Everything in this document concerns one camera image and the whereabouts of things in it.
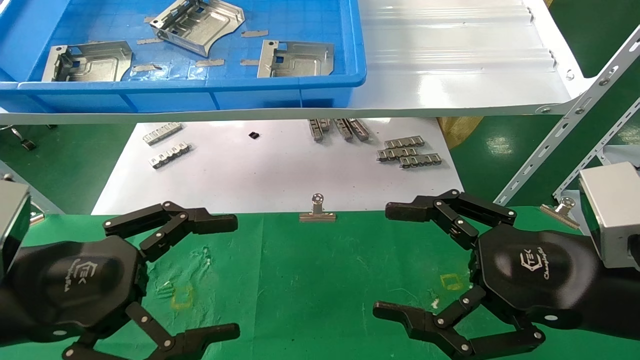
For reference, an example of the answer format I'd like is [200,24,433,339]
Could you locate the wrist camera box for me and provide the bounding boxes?
[0,179,32,276]
[579,161,640,271]

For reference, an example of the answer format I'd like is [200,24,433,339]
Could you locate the blue plastic bin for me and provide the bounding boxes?
[0,0,367,115]

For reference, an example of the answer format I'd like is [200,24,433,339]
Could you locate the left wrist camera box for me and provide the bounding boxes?
[0,179,32,276]

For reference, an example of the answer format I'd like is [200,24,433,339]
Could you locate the white paper sheet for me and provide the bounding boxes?
[91,118,471,216]

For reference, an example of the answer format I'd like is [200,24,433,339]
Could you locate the grey slotted shelf post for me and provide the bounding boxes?
[0,160,66,216]

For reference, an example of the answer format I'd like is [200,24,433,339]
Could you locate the white metal shelf board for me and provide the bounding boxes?
[0,0,596,126]

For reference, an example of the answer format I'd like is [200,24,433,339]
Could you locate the curved-edge sheet metal bracket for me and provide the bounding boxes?
[149,0,246,58]

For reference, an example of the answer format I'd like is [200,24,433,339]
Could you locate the short slotted shelf upright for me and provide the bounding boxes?
[552,97,640,201]

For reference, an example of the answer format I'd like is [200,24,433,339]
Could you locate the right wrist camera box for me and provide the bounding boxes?
[579,161,640,271]

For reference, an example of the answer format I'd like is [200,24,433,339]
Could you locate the tan cardboard box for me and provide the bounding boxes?
[436,116,485,150]

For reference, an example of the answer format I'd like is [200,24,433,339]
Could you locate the flat sheet metal bracket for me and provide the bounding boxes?
[257,40,335,79]

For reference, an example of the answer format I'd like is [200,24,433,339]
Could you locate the metal bracket with black clip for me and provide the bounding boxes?
[41,41,134,83]

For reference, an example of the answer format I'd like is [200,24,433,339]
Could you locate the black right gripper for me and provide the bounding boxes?
[372,189,601,360]

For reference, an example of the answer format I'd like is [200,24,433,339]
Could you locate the long slotted shelf upright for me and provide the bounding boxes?
[492,37,640,207]

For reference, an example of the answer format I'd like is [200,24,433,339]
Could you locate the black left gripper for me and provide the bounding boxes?
[10,201,241,360]

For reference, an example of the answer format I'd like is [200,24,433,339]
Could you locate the green table cloth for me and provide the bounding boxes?
[0,206,640,360]

